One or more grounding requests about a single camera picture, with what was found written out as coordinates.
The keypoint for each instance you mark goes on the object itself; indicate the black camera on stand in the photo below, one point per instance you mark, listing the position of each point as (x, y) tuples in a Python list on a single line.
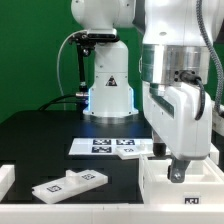
[(86, 41)]

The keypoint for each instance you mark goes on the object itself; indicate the white front fence rail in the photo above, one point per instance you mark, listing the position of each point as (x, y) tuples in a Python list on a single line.
[(111, 214)]

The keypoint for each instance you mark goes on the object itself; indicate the white door panel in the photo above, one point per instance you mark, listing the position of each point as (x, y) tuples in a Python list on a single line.
[(141, 147), (70, 185)]

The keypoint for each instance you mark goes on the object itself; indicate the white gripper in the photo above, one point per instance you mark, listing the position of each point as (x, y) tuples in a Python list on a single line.
[(172, 117)]

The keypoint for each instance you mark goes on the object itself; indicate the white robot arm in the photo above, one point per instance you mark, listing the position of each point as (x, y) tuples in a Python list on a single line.
[(175, 54)]

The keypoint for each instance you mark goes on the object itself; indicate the white left fence block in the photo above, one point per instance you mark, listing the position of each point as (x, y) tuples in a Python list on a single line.
[(7, 178)]

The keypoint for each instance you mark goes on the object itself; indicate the white door panel front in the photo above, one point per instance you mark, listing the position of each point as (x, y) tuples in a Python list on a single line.
[(70, 185)]

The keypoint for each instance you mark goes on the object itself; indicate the white cabinet top block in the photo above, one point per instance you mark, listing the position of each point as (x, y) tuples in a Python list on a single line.
[(214, 154)]

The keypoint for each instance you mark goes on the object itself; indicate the white marker base sheet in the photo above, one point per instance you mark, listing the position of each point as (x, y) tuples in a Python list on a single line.
[(98, 146)]

